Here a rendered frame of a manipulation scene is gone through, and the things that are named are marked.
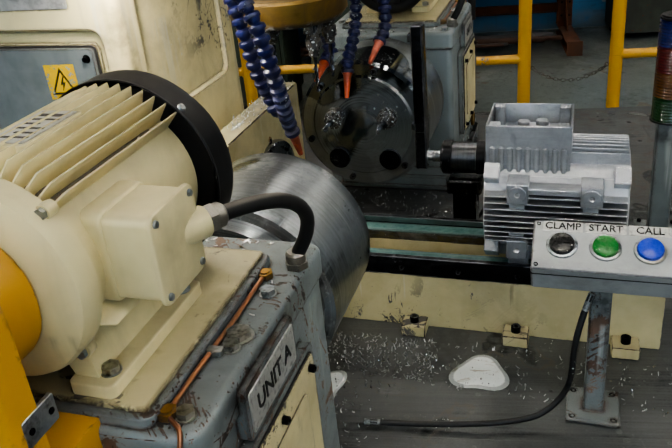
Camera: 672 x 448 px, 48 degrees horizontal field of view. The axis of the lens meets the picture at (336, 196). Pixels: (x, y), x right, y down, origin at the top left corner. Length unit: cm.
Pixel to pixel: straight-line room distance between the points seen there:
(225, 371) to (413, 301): 65
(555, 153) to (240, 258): 53
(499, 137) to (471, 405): 38
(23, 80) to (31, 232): 71
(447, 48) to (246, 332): 104
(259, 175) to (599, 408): 55
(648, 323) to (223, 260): 70
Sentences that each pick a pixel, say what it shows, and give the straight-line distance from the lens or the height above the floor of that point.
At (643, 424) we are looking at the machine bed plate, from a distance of 111.
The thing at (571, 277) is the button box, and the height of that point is 103.
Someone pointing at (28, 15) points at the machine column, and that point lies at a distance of 117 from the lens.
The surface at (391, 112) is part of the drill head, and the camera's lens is 138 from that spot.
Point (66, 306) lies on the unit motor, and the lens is 54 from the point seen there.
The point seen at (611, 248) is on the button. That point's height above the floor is 107.
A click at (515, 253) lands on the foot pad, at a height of 96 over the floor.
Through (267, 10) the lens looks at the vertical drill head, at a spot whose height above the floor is 133.
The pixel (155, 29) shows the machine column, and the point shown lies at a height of 130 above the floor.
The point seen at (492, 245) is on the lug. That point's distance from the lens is 116.
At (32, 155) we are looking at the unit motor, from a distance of 57.
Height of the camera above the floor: 154
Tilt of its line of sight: 26 degrees down
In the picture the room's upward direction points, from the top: 6 degrees counter-clockwise
